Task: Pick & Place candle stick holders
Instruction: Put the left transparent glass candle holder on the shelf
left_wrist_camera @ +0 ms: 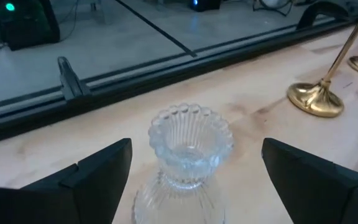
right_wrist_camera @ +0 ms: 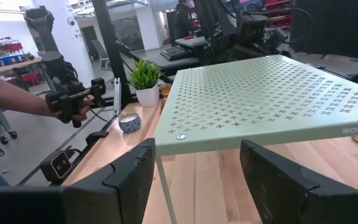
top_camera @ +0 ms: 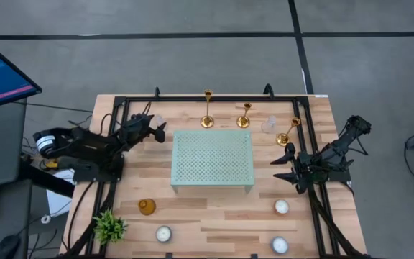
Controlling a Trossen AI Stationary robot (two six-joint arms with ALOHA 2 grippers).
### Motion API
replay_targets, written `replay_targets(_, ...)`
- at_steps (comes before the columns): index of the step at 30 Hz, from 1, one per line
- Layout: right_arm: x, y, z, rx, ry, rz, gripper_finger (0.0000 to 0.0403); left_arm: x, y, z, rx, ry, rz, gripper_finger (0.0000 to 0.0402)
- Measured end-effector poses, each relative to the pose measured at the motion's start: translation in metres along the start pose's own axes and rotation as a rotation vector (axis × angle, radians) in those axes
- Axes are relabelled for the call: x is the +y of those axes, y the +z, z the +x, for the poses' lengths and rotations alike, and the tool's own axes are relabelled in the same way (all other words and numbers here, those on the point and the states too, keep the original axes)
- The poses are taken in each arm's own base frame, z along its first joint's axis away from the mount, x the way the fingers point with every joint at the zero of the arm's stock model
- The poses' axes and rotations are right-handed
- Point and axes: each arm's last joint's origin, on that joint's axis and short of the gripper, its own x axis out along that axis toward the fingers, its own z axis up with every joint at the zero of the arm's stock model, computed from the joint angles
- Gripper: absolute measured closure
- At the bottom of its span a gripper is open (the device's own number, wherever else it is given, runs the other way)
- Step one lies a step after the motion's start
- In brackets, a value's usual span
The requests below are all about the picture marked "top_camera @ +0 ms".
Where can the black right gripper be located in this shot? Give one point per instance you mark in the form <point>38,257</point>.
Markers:
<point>305,169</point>

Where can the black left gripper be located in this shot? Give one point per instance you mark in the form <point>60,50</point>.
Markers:
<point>138,127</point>

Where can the clear glass candle holder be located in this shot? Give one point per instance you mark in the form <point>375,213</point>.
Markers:
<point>159,119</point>
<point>269,126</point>

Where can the red rimmed tin candle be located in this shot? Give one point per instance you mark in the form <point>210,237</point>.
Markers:
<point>281,206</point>

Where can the amber glass candle holder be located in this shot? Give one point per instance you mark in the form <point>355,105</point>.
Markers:
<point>146,207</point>

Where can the blue patterned tin candle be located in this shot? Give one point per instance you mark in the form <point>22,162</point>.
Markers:
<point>280,245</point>

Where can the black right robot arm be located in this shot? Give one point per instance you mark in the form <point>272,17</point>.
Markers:
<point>336,151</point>

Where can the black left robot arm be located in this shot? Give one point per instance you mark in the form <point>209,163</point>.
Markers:
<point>85,144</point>

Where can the grey rimmed tin candle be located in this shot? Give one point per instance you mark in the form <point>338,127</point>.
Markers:
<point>163,234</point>

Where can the medium brass candlestick holder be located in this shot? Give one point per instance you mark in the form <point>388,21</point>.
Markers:
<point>282,139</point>

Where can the black clamp hook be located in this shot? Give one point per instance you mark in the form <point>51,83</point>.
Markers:
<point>157,93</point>
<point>269,86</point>

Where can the tall brass candlestick holder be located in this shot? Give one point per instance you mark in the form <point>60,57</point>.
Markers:
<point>207,121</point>

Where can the green perforated metal shelf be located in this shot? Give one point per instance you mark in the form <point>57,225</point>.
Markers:
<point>212,158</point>

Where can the short brass candlestick holder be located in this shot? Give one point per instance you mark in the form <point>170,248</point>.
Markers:
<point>243,122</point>

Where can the green artificial plant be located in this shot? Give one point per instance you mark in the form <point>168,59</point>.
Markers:
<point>109,227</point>

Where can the yellow plug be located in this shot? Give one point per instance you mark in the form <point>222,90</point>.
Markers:
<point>51,164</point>

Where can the white paper sheet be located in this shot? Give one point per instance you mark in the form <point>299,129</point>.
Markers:
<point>58,201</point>

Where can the small white round object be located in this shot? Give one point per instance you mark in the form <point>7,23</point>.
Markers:
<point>46,218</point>

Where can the grey desk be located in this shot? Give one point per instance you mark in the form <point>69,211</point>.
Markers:
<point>2,151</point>

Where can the black computer mouse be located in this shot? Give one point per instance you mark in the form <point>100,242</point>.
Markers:
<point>5,248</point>

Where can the black metal table frame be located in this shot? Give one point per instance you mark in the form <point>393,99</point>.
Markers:
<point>192,99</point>

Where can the small black table bracket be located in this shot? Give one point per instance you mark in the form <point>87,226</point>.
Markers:
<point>254,256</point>
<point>169,256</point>

